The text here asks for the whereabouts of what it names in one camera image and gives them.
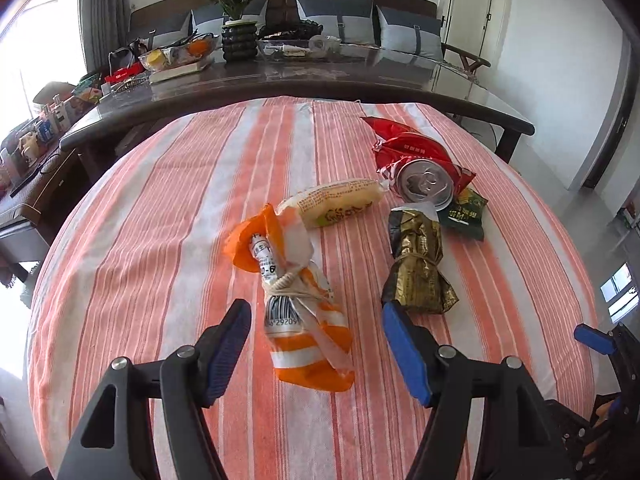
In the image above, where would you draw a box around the red box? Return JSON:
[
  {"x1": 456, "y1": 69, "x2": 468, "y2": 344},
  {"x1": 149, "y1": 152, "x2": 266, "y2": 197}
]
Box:
[{"x1": 103, "y1": 62, "x2": 146, "y2": 84}]

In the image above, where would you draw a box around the white door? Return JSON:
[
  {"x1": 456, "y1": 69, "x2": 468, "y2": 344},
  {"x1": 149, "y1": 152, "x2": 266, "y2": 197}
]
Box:
[{"x1": 439, "y1": 0, "x2": 511, "y2": 62}]

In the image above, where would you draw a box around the silver drink can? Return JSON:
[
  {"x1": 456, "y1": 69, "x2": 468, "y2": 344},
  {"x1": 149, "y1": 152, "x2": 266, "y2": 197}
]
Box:
[{"x1": 396, "y1": 159, "x2": 457, "y2": 212}]

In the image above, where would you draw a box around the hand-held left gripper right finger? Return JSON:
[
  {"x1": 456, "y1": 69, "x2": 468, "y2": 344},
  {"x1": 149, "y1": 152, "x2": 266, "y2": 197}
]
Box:
[{"x1": 382, "y1": 300, "x2": 576, "y2": 480}]

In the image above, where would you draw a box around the yellow bread packet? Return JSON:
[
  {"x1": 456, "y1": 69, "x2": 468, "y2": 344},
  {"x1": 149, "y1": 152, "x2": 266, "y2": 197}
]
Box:
[{"x1": 276, "y1": 178, "x2": 389, "y2": 230}]

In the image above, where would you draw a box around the clear tray with clutter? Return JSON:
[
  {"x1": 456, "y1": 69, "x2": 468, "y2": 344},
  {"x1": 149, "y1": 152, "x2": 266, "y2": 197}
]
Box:
[{"x1": 257, "y1": 29, "x2": 342, "y2": 59}]

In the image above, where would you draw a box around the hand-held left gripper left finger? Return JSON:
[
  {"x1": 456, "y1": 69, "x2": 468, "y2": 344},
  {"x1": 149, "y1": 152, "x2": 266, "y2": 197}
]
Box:
[{"x1": 55, "y1": 298, "x2": 253, "y2": 480}]

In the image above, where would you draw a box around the thick book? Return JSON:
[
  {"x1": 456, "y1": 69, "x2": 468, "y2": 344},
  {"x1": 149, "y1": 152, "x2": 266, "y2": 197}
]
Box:
[{"x1": 148, "y1": 57, "x2": 216, "y2": 84}]

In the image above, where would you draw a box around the glass fruit bowl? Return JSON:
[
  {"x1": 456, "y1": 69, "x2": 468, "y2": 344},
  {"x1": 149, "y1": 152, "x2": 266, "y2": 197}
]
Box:
[{"x1": 138, "y1": 33, "x2": 217, "y2": 71}]

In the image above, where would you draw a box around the gold black wrapper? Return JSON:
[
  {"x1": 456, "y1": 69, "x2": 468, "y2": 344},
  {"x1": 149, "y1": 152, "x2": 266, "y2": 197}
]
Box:
[{"x1": 381, "y1": 202, "x2": 459, "y2": 316}]

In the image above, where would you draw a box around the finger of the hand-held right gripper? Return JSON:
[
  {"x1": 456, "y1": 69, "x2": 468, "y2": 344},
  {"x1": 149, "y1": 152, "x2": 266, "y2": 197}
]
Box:
[{"x1": 573, "y1": 323, "x2": 619, "y2": 357}]

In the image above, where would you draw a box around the black bag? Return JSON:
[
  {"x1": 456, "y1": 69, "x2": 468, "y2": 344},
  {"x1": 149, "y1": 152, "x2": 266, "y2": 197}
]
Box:
[{"x1": 108, "y1": 39, "x2": 146, "y2": 69}]

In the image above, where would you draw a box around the group of small bottles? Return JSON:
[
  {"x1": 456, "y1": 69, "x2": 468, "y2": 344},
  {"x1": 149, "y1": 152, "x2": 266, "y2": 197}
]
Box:
[{"x1": 0, "y1": 94, "x2": 77, "y2": 182}]

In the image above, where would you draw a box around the brown side cabinet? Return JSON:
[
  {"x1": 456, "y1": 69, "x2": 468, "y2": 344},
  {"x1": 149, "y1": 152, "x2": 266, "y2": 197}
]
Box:
[{"x1": 0, "y1": 147, "x2": 82, "y2": 282}]

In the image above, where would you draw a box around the black ribbed vase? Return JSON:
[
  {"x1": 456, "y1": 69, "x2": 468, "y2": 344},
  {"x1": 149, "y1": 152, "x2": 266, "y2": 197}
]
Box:
[{"x1": 221, "y1": 18, "x2": 259, "y2": 64}]

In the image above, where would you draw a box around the grey curtain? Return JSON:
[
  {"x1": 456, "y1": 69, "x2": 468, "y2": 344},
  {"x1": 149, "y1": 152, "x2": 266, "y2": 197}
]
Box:
[{"x1": 79, "y1": 0, "x2": 134, "y2": 77}]

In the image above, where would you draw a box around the orange white plastic wrapper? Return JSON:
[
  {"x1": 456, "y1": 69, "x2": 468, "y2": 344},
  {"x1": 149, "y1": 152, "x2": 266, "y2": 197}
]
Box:
[{"x1": 224, "y1": 204, "x2": 356, "y2": 392}]

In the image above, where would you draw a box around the green snack packet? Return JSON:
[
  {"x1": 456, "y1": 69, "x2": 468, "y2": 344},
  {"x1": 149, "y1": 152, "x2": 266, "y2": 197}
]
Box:
[{"x1": 437, "y1": 187, "x2": 489, "y2": 242}]

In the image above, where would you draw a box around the red snack bag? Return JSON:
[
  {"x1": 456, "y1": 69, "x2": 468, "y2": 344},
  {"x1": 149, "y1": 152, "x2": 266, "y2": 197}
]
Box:
[{"x1": 359, "y1": 115, "x2": 477, "y2": 197}]

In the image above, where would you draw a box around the grey blue cushion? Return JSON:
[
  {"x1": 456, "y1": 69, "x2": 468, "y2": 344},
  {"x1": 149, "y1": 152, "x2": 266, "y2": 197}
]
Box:
[
  {"x1": 293, "y1": 0, "x2": 376, "y2": 46},
  {"x1": 149, "y1": 11, "x2": 194, "y2": 49},
  {"x1": 192, "y1": 0, "x2": 271, "y2": 37},
  {"x1": 375, "y1": 5, "x2": 444, "y2": 61}
]

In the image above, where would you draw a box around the dark glass-top coffee table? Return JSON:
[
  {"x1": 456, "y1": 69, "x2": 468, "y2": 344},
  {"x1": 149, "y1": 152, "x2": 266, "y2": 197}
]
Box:
[{"x1": 59, "y1": 44, "x2": 536, "y2": 182}]

